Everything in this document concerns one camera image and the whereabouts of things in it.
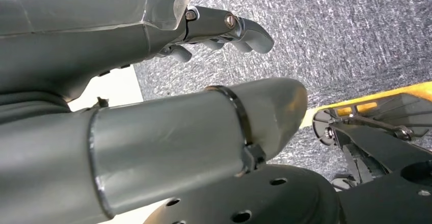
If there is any black cable tie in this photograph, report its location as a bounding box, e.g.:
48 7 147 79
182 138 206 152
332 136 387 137
205 85 267 178

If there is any white board panel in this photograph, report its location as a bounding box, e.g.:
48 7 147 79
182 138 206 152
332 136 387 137
67 65 170 224

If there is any yellow floor plate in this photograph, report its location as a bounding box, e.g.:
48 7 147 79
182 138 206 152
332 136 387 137
300 80 432 129

